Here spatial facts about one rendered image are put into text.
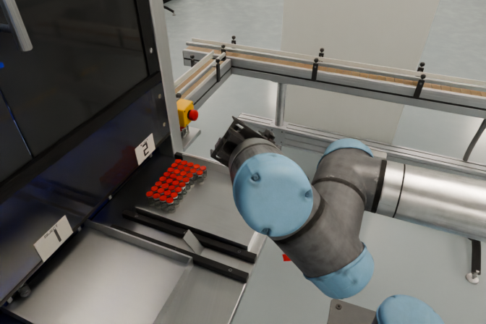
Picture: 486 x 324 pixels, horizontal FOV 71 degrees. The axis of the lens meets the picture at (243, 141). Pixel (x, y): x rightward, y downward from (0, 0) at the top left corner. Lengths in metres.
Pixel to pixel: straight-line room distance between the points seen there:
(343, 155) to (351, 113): 1.98
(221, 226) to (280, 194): 0.65
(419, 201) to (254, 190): 0.23
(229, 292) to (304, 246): 0.51
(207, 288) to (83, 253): 0.34
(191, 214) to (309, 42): 1.57
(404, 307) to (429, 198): 0.32
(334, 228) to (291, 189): 0.08
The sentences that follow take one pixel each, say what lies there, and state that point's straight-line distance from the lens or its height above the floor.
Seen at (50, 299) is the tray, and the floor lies 0.88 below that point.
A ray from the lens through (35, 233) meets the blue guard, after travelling 0.83.
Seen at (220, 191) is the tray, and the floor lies 0.88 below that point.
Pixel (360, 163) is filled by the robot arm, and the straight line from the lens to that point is 0.48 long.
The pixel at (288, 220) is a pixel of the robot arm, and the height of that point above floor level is 1.38.
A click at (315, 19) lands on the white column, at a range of 2.25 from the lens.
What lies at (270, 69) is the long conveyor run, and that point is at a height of 0.90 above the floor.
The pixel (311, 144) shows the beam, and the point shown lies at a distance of 1.94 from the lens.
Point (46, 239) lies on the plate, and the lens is 0.86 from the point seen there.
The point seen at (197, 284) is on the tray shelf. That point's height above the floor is 0.88.
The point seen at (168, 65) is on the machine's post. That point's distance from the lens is 1.06.
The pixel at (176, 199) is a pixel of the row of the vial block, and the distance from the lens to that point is 1.01.
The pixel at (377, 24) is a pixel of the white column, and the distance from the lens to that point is 2.22.
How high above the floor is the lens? 1.63
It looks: 37 degrees down
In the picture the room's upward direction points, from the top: straight up
